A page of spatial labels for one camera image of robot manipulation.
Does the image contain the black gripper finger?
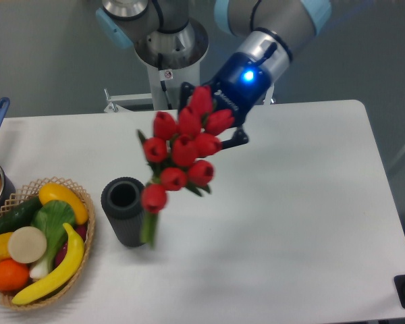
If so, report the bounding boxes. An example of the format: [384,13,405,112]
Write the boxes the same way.
[221,126,249,150]
[178,82,203,118]

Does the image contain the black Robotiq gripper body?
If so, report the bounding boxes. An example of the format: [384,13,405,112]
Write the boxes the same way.
[204,52,271,127]

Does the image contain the red tulip bouquet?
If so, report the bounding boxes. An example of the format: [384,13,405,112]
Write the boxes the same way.
[137,85,234,248]

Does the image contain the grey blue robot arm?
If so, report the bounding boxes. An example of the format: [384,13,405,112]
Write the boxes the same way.
[96,1,331,149]

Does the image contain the dark grey ribbed vase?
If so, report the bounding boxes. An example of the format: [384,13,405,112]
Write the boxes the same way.
[101,177,144,248]

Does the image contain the yellow squash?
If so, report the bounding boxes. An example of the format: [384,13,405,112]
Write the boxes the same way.
[38,182,88,225]

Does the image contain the dark red vegetable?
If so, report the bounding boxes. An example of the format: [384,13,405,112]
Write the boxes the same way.
[54,224,87,268]

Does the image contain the green bok choy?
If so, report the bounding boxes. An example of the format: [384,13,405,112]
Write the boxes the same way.
[30,200,76,281]

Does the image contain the woven wicker basket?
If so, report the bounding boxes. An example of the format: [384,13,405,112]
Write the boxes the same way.
[0,175,97,311]

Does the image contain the green cucumber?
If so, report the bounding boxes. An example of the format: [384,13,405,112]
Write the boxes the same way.
[0,196,42,234]

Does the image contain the yellow banana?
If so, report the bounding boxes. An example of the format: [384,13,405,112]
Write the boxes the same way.
[11,223,84,306]

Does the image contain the beige round slice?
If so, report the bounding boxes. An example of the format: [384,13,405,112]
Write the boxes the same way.
[7,226,47,264]

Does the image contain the orange fruit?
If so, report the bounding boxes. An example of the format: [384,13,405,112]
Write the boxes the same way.
[0,259,29,292]

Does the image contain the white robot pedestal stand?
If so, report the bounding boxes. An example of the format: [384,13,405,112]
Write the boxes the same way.
[104,18,209,113]

